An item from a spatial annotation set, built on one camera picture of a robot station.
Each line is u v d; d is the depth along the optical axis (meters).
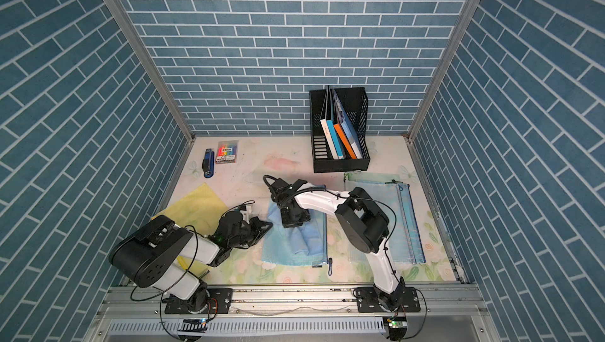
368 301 0.73
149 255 0.45
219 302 0.74
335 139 0.94
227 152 1.12
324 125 0.88
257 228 0.80
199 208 0.96
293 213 0.77
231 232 0.72
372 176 1.05
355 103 1.06
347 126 0.89
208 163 1.06
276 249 0.84
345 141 0.94
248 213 0.87
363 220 0.52
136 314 0.72
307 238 0.86
